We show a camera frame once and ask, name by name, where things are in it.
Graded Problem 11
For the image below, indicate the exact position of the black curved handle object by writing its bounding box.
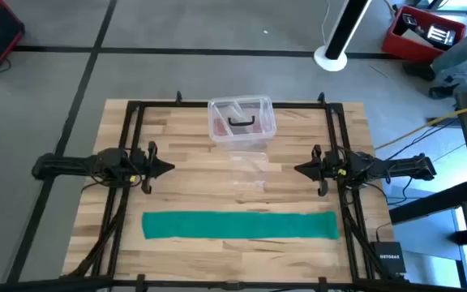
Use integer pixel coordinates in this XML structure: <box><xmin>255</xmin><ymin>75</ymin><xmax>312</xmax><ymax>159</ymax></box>
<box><xmin>227</xmin><ymin>115</ymin><xmax>256</xmax><ymax>128</ymax></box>

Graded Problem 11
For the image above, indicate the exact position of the black metal table frame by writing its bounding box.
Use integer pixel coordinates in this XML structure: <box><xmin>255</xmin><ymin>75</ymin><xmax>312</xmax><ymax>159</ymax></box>
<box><xmin>0</xmin><ymin>91</ymin><xmax>467</xmax><ymax>292</ymax></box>

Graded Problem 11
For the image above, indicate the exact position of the green elastic bandage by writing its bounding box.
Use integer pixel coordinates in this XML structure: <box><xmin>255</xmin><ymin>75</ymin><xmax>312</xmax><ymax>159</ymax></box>
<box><xmin>141</xmin><ymin>210</ymin><xmax>341</xmax><ymax>241</ymax></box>

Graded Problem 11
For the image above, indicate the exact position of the silver black device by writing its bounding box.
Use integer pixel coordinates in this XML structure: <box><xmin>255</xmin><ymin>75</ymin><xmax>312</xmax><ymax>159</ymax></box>
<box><xmin>425</xmin><ymin>23</ymin><xmax>458</xmax><ymax>48</ymax></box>

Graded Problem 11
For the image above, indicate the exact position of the clear plastic storage bin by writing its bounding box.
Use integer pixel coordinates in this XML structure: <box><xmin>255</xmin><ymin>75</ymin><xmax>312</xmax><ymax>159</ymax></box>
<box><xmin>207</xmin><ymin>94</ymin><xmax>278</xmax><ymax>152</ymax></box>

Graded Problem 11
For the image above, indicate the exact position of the black Netgear router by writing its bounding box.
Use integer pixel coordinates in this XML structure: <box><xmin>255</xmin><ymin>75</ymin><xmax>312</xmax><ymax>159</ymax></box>
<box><xmin>370</xmin><ymin>241</ymin><xmax>408</xmax><ymax>275</ymax></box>

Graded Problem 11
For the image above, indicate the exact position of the red plastic crate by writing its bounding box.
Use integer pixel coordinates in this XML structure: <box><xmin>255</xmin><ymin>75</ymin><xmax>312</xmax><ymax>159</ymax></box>
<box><xmin>380</xmin><ymin>4</ymin><xmax>467</xmax><ymax>72</ymax></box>

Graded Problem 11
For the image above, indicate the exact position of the white black floor stand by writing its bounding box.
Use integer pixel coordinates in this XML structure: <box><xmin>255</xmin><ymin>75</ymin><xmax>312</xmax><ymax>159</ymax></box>
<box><xmin>313</xmin><ymin>0</ymin><xmax>375</xmax><ymax>73</ymax></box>

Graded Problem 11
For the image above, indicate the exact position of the large red pad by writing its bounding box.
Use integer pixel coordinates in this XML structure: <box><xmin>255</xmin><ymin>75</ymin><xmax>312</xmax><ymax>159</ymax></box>
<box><xmin>212</xmin><ymin>118</ymin><xmax>229</xmax><ymax>138</ymax></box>

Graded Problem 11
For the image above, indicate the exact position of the person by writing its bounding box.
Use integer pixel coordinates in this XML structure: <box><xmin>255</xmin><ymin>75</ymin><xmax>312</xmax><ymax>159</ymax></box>
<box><xmin>402</xmin><ymin>24</ymin><xmax>467</xmax><ymax>100</ymax></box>

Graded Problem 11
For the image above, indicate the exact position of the black cable with yellow tag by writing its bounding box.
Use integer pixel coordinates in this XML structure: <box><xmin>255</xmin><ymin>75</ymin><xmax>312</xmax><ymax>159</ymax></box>
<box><xmin>80</xmin><ymin>172</ymin><xmax>144</xmax><ymax>195</ymax></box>
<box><xmin>336</xmin><ymin>168</ymin><xmax>391</xmax><ymax>204</ymax></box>

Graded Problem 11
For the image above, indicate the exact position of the small black device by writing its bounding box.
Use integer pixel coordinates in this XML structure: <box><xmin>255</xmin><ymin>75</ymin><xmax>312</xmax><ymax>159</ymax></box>
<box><xmin>401</xmin><ymin>12</ymin><xmax>420</xmax><ymax>30</ymax></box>

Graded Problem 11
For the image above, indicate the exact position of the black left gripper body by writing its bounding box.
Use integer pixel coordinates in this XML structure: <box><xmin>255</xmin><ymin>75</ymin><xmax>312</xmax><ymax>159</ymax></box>
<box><xmin>130</xmin><ymin>140</ymin><xmax>158</xmax><ymax>195</ymax></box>

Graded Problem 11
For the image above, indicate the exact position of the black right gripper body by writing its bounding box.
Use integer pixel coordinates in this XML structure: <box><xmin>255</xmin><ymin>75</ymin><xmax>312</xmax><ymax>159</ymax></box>
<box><xmin>311</xmin><ymin>144</ymin><xmax>347</xmax><ymax>198</ymax></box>

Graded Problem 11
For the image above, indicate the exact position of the black cable bundle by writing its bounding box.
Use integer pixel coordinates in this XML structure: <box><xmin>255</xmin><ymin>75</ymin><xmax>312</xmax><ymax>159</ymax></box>
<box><xmin>341</xmin><ymin>190</ymin><xmax>392</xmax><ymax>281</ymax></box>
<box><xmin>69</xmin><ymin>202</ymin><xmax>127</xmax><ymax>279</ymax></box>

